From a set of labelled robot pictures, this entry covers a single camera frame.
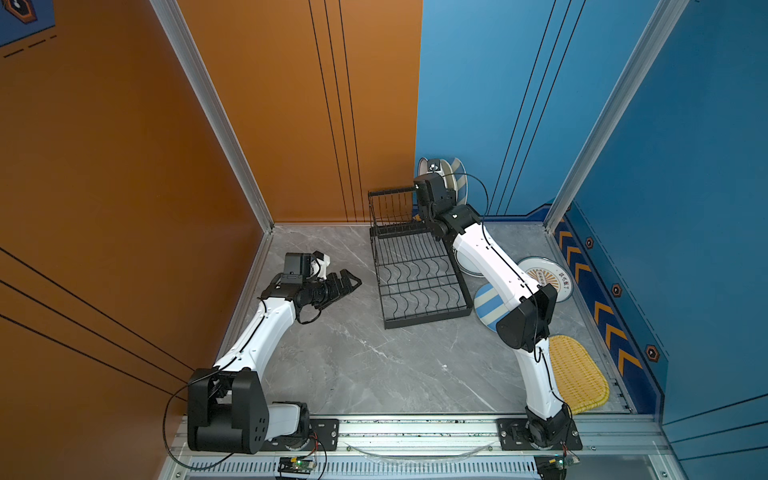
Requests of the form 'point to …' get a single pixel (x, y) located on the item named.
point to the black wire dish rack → (419, 278)
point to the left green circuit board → (295, 464)
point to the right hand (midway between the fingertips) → (435, 192)
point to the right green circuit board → (561, 462)
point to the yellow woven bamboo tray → (579, 381)
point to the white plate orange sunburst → (548, 271)
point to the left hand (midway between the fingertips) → (351, 285)
